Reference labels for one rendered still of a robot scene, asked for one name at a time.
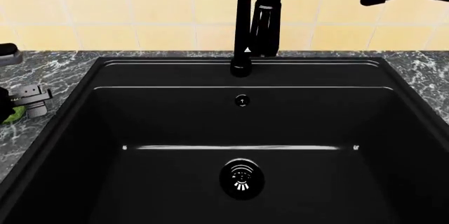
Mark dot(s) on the black tall kitchen faucet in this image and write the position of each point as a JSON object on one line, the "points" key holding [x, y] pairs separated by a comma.
{"points": [[242, 24]]}

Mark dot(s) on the black round sink drain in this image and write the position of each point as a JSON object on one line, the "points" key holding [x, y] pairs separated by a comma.
{"points": [[241, 179]]}

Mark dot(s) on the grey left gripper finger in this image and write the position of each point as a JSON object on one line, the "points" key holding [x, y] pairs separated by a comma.
{"points": [[38, 110], [33, 93]]}

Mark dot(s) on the black sink basin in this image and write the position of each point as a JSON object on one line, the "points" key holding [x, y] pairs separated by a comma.
{"points": [[140, 182]]}

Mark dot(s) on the black and grey kitchen utensil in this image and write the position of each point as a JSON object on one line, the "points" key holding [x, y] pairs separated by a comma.
{"points": [[8, 56]]}

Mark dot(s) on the black round overflow cap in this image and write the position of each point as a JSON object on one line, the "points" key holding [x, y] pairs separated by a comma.
{"points": [[242, 100]]}

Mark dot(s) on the green leafy vegetable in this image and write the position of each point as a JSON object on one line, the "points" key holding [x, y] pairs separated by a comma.
{"points": [[17, 115]]}

